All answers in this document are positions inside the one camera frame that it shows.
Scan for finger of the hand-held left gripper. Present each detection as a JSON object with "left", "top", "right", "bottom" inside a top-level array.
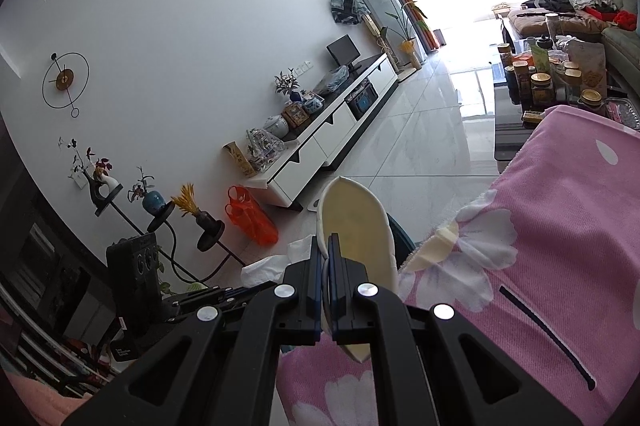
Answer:
[{"left": 175, "top": 278, "right": 284, "bottom": 313}]

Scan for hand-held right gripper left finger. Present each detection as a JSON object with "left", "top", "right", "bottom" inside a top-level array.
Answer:
[{"left": 62, "top": 236, "right": 328, "bottom": 426}]

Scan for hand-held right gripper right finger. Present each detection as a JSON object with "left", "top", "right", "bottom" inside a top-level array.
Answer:
[{"left": 327, "top": 233, "right": 586, "bottom": 426}]

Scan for white tissue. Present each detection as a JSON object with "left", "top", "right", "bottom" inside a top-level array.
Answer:
[{"left": 241, "top": 235, "right": 316, "bottom": 287}]

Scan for white blue-patterned paper cup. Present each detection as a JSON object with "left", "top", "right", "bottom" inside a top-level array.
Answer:
[{"left": 317, "top": 176, "right": 399, "bottom": 363}]

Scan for person's left forearm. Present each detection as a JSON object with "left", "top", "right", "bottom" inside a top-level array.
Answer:
[{"left": 0, "top": 376, "right": 96, "bottom": 426}]

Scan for black plant stand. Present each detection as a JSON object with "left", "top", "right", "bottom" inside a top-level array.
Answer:
[{"left": 85, "top": 178, "right": 246, "bottom": 287}]

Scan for orange plastic bag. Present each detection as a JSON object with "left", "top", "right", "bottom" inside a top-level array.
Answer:
[{"left": 225, "top": 186, "right": 279, "bottom": 247}]

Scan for plant in blue round vase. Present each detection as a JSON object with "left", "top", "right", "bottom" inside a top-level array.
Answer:
[{"left": 127, "top": 166, "right": 166, "bottom": 214}]

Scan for yellow wheat in black vase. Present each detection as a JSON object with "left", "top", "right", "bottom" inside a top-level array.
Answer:
[{"left": 170, "top": 183, "right": 218, "bottom": 232}]

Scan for red-leaf plant in white vase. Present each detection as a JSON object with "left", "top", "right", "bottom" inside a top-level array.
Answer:
[{"left": 67, "top": 138, "right": 121, "bottom": 199}]

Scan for white TV cabinet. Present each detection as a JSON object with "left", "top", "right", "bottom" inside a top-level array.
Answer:
[{"left": 255, "top": 52, "right": 399, "bottom": 209}]

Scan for brown paper box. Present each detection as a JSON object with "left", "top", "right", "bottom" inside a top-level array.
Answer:
[{"left": 222, "top": 142, "right": 257, "bottom": 178}]

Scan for white ceramic jar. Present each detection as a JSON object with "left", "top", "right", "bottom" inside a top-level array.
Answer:
[{"left": 263, "top": 115, "right": 290, "bottom": 139}]

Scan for framed picture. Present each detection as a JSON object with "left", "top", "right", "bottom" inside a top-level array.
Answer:
[{"left": 281, "top": 102, "right": 308, "bottom": 128}]

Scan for small plant in blue vase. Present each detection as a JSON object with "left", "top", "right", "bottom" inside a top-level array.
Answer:
[{"left": 273, "top": 70, "right": 304, "bottom": 104}]

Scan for blue plastic bundle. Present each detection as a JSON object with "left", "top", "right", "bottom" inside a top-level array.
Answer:
[{"left": 317, "top": 66, "right": 350, "bottom": 96}]

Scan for black monitor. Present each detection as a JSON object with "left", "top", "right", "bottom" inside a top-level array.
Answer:
[{"left": 326, "top": 35, "right": 362, "bottom": 73}]

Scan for pink printed blanket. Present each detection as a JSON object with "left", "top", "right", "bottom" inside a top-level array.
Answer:
[{"left": 275, "top": 105, "right": 640, "bottom": 426}]

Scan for light wooden rack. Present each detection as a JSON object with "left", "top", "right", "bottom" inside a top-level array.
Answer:
[{"left": 367, "top": 16, "right": 401, "bottom": 74}]

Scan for yellow flowers in pot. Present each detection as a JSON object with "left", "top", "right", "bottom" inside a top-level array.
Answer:
[{"left": 400, "top": 38, "right": 422, "bottom": 69}]

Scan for dark coffee table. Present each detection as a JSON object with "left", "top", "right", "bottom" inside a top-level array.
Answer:
[{"left": 492, "top": 21, "right": 640, "bottom": 179}]

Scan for folded blue patterned cloth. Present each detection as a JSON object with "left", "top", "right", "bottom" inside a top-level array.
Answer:
[{"left": 330, "top": 0, "right": 368, "bottom": 25}]

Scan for tall leafy floor plant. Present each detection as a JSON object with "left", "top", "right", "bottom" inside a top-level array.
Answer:
[{"left": 370, "top": 0, "right": 431, "bottom": 42}]

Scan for group of lidded jars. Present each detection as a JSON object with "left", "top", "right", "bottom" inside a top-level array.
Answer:
[{"left": 497, "top": 35, "right": 606, "bottom": 112}]

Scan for brown paper bag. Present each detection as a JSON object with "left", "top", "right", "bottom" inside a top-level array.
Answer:
[{"left": 575, "top": 41, "right": 608, "bottom": 99}]

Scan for brown ottoman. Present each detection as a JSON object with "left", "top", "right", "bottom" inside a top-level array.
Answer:
[{"left": 507, "top": 8, "right": 608, "bottom": 38}]

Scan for green sofa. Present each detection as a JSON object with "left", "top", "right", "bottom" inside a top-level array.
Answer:
[{"left": 600, "top": 0, "right": 640, "bottom": 97}]

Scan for red cloth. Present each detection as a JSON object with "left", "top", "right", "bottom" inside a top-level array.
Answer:
[{"left": 585, "top": 8, "right": 638, "bottom": 32}]

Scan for round wire wall clock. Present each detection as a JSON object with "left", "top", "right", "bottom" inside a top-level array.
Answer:
[{"left": 42, "top": 52, "right": 91, "bottom": 118}]

